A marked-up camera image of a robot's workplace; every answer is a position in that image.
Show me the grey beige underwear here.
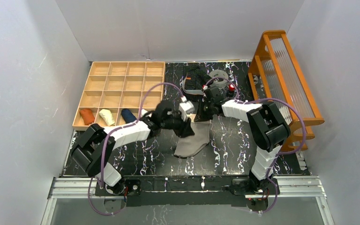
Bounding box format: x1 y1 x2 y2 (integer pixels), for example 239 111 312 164
174 114 212 158

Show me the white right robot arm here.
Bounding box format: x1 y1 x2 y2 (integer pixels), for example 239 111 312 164
195 85 291 194

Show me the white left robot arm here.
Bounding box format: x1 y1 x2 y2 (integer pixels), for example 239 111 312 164
69 100 195 187

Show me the rolled white underwear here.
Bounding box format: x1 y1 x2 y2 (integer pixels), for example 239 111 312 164
140 109 151 118

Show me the clear tape roll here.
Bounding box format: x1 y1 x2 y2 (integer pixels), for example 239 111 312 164
209 69 229 89

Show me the black striped underwear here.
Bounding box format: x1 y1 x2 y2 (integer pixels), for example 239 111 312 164
181 63 211 102

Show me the rolled blue underwear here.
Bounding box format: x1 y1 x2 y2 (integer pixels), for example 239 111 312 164
121 108 137 123

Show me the rolled cream underwear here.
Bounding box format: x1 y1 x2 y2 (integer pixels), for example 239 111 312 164
99 109 115 126

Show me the rolled orange underwear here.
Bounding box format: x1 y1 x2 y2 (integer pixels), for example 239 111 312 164
79 108 95 126

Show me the red small cap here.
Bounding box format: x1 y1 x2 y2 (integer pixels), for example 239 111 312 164
228 84 236 92

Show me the wooden compartment tray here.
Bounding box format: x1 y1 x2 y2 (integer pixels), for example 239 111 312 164
72 61 165 131

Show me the orange wooden rack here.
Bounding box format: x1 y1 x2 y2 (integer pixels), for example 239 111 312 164
248 30 324 140

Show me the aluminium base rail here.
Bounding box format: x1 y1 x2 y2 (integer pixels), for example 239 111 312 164
41 175 334 225

